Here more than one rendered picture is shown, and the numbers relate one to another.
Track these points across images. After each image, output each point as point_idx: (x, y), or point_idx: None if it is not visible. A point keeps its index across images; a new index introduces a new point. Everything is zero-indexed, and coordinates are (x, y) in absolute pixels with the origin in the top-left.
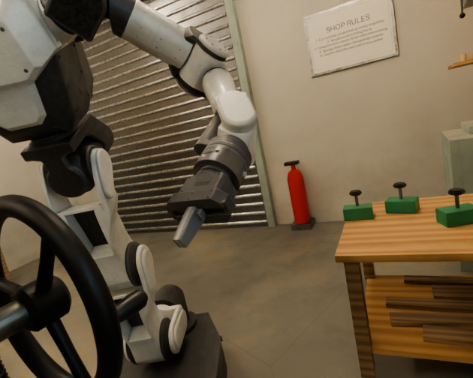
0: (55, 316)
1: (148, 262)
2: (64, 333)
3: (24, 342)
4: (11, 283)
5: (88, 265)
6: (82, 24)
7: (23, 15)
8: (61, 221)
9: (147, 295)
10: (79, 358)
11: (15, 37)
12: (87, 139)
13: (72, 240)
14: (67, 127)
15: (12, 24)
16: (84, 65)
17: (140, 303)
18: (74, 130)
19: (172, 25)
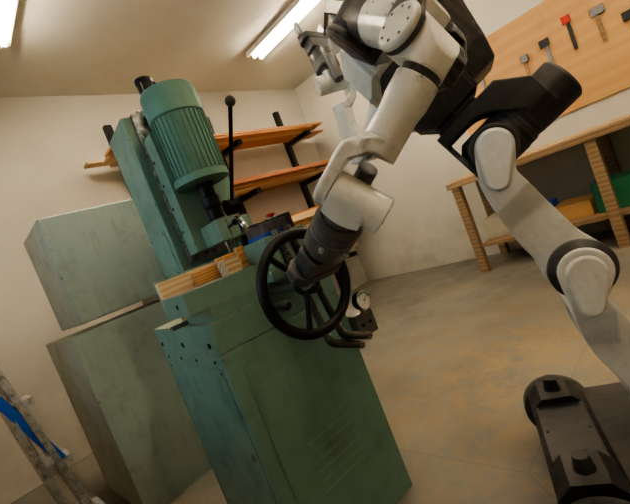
0: (301, 292)
1: (581, 275)
2: (306, 302)
3: (340, 296)
4: None
5: (256, 280)
6: (359, 57)
7: (348, 66)
8: (262, 256)
9: (286, 306)
10: (308, 317)
11: (353, 86)
12: (501, 111)
13: (257, 267)
14: (428, 128)
15: (348, 77)
16: (461, 31)
17: (281, 307)
18: (455, 119)
19: (380, 18)
